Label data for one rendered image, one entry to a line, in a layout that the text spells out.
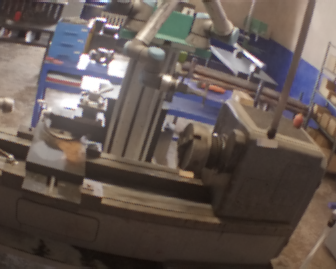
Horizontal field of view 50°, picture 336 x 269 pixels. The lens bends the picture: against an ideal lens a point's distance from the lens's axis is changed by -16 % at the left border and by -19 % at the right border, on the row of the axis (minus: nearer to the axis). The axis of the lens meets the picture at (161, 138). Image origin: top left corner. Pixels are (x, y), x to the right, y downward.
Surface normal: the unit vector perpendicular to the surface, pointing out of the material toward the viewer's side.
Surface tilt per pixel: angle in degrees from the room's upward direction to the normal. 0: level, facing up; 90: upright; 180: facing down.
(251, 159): 90
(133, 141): 90
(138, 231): 90
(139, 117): 90
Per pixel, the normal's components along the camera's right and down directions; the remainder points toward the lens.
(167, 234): 0.12, 0.43
